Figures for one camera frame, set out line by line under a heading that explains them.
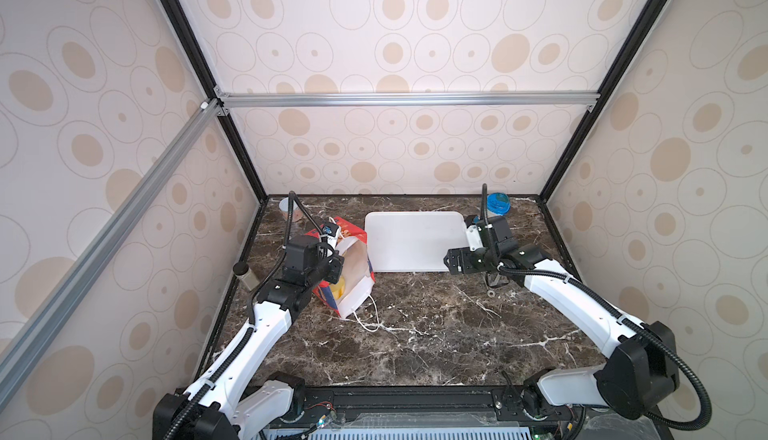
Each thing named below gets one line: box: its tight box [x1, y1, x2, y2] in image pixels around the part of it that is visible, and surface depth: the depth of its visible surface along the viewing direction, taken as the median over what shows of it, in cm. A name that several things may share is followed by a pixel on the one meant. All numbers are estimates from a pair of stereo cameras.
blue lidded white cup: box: [486, 192, 511, 216], surface depth 108 cm
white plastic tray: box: [364, 211, 468, 272], surface depth 109 cm
